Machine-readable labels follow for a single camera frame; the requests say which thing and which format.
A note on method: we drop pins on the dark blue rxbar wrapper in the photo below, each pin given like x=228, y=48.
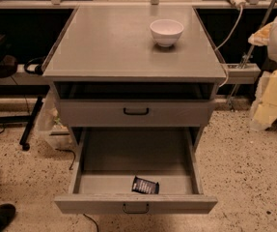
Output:
x=144, y=186

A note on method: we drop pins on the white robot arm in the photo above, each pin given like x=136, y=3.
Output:
x=264, y=109

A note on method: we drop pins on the grey drawer cabinet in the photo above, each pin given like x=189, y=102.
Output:
x=107, y=53

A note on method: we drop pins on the closed grey top drawer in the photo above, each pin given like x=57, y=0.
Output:
x=135, y=113

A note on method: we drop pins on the open grey middle drawer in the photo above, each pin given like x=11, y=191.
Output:
x=108, y=160

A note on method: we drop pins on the white ceramic bowl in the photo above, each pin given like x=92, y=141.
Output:
x=166, y=32

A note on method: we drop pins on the clear plastic bin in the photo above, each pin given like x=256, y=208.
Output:
x=49, y=126

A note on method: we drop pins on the black headphones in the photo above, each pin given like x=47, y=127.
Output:
x=34, y=66

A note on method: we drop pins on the black shoe lower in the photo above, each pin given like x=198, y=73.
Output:
x=2, y=216

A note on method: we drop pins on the grey side shelf rail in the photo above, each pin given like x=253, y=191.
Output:
x=238, y=75

